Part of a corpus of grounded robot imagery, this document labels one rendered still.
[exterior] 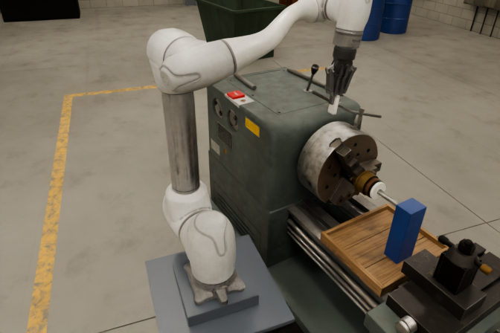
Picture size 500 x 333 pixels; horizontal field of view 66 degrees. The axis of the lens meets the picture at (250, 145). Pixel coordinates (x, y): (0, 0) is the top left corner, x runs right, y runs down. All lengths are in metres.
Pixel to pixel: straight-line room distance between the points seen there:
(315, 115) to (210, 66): 0.67
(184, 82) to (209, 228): 0.49
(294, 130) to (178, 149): 0.47
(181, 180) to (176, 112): 0.25
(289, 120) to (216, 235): 0.53
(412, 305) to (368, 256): 0.29
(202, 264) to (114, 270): 1.44
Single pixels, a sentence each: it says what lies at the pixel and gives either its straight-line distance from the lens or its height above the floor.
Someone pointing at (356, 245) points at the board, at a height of 0.89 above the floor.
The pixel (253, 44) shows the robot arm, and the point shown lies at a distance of 1.08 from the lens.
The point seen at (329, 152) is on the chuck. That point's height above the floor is 1.19.
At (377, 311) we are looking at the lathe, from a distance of 1.28.
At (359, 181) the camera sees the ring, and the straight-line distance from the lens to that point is 1.46.
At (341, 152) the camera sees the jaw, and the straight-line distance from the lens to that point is 1.43.
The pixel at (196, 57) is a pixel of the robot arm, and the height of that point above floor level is 1.61.
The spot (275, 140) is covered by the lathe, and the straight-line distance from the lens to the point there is 1.44.
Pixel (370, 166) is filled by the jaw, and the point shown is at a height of 1.10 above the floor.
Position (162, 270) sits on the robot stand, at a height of 0.75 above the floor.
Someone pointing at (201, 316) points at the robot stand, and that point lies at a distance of 1.39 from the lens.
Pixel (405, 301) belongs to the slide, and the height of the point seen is 0.97.
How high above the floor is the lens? 1.90
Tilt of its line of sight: 30 degrees down
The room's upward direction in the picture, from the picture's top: 1 degrees clockwise
